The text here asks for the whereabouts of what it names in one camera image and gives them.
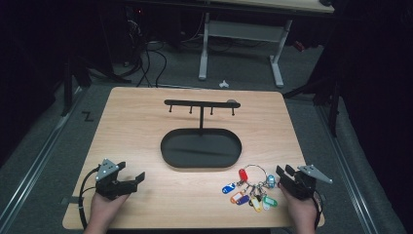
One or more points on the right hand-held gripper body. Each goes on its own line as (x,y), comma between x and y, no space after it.
(303,187)

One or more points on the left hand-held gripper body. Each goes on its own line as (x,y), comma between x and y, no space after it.
(108,185)

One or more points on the black key rack with tray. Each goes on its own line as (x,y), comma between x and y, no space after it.
(201,149)

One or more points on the person's left hand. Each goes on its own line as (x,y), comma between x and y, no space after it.
(102,211)

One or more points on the person's right hand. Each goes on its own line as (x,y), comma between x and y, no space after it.
(303,214)

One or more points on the grey tape strip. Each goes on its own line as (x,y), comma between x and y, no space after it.
(73,200)

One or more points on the black metal stand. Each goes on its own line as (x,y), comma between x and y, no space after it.
(333,107)
(67,84)

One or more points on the small white object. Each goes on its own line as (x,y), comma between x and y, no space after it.
(223,84)

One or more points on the metal floor rail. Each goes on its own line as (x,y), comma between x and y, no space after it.
(349,169)
(35,165)

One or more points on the grey metal frame desk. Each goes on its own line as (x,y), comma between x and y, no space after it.
(243,31)

